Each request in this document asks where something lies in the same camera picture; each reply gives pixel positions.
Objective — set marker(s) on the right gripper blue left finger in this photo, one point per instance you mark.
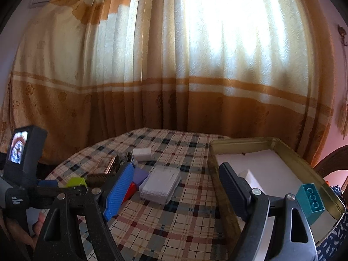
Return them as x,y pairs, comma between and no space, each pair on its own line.
116,189

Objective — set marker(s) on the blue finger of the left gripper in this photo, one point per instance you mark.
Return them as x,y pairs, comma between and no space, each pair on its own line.
48,183

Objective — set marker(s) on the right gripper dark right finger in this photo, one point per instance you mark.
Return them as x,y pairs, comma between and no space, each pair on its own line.
237,190

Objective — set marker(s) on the red toy brick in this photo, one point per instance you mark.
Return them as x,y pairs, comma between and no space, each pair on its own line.
130,192

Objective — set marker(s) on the brown wooden comb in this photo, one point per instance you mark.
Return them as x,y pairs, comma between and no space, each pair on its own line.
97,179

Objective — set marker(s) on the green toy brick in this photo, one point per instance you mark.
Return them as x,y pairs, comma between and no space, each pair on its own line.
76,181

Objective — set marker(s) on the purple rectangular block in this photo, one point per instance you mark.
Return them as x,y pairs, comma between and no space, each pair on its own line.
139,176

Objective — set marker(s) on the clear plastic case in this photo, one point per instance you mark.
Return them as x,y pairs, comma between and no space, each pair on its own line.
160,184

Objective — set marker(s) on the white charger adapter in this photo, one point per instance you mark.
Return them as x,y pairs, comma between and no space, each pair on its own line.
142,154

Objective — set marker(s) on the teal toy brick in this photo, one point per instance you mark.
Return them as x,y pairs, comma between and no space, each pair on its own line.
310,201

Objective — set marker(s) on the white small carton box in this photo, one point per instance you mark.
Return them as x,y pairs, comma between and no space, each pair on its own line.
250,179

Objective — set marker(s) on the person's left hand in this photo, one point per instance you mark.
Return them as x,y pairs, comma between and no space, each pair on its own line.
21,236

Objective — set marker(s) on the gold metal tin tray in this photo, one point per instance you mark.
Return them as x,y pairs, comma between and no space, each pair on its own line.
279,170

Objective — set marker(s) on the plaid tablecloth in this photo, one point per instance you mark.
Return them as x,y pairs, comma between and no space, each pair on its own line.
174,214

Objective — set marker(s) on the brown wicker chair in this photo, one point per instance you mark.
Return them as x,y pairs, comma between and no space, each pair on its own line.
333,168

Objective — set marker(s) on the orange cream patterned curtain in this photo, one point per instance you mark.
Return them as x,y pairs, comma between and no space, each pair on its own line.
89,70

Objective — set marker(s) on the ornate wall hook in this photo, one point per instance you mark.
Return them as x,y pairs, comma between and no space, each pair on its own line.
342,33

